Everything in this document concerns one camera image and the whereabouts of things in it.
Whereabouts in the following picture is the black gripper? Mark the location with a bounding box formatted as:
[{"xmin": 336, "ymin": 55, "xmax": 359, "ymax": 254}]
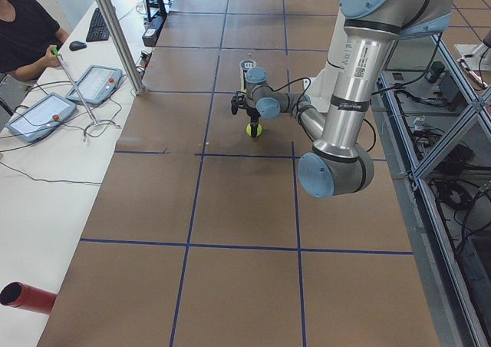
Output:
[{"xmin": 246, "ymin": 108, "xmax": 260, "ymax": 129}]

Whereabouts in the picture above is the yellow tennis ball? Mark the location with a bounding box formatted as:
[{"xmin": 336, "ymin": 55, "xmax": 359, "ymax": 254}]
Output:
[{"xmin": 245, "ymin": 124, "xmax": 262, "ymax": 138}]

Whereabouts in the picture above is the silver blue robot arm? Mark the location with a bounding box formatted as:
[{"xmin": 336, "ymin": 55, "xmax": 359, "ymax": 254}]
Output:
[{"xmin": 242, "ymin": 0, "xmax": 452, "ymax": 198}]

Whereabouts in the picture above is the clear tennis ball can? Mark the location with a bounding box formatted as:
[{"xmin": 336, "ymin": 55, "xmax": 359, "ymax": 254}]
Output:
[{"xmin": 239, "ymin": 59, "xmax": 257, "ymax": 92}]

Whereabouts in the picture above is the person's hand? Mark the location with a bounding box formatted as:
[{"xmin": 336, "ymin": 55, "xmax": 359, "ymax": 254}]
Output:
[{"xmin": 41, "ymin": 53, "xmax": 60, "ymax": 68}]

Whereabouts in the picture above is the far teach pendant tablet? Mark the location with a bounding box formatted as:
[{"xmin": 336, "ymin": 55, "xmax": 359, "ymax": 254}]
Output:
[{"xmin": 76, "ymin": 64, "xmax": 123, "ymax": 107}]

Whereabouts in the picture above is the teach pendant tablet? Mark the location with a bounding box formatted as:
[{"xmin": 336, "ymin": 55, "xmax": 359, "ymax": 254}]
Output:
[
  {"xmin": 76, "ymin": 64, "xmax": 123, "ymax": 107},
  {"xmin": 6, "ymin": 93, "xmax": 77, "ymax": 143}
]

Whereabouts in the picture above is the black keyboard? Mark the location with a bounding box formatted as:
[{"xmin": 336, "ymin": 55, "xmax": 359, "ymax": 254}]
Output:
[{"xmin": 86, "ymin": 8, "xmax": 110, "ymax": 42}]

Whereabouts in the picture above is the black computer mouse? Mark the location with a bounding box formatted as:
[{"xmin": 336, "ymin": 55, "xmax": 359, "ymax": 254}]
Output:
[{"xmin": 69, "ymin": 41, "xmax": 87, "ymax": 51}]

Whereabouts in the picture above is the black device box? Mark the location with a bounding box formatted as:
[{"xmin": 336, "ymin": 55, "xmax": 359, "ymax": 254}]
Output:
[{"xmin": 424, "ymin": 61, "xmax": 465, "ymax": 112}]

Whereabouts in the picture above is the near teach pendant tablet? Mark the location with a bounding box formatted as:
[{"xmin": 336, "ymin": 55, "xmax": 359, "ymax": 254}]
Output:
[{"xmin": 6, "ymin": 93, "xmax": 77, "ymax": 143}]

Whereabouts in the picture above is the person in black shirt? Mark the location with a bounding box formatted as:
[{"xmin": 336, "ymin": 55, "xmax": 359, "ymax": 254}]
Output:
[{"xmin": 1, "ymin": 0, "xmax": 68, "ymax": 82}]

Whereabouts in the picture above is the red cylinder tube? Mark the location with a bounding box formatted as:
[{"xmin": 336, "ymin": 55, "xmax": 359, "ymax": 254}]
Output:
[{"xmin": 1, "ymin": 282, "xmax": 57, "ymax": 315}]

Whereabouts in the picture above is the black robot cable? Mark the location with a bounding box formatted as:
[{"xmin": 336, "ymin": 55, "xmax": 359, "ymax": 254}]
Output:
[{"xmin": 274, "ymin": 77, "xmax": 377, "ymax": 154}]

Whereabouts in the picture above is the aluminium frame post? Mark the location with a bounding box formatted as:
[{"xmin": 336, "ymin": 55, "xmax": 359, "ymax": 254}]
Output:
[{"xmin": 95, "ymin": 0, "xmax": 144, "ymax": 95}]

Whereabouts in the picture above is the green handled grabber stick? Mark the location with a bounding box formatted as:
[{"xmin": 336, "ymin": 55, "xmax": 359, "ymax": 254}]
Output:
[{"xmin": 50, "ymin": 45, "xmax": 121, "ymax": 141}]

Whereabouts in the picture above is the black cable bundle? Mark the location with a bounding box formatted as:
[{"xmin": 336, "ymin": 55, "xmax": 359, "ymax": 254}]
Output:
[{"xmin": 427, "ymin": 143, "xmax": 491, "ymax": 256}]

